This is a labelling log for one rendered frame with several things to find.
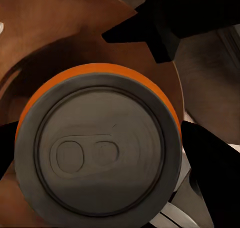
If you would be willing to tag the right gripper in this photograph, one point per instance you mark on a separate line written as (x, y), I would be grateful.
(163, 23)

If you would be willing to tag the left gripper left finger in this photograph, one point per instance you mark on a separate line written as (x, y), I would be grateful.
(7, 144)

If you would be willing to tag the can of soda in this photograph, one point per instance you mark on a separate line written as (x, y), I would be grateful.
(98, 146)

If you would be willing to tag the cabinet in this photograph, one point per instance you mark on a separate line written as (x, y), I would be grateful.
(208, 65)

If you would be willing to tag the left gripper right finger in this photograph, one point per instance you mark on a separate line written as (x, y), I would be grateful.
(216, 167)

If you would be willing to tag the trash can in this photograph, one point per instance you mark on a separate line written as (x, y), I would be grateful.
(40, 39)

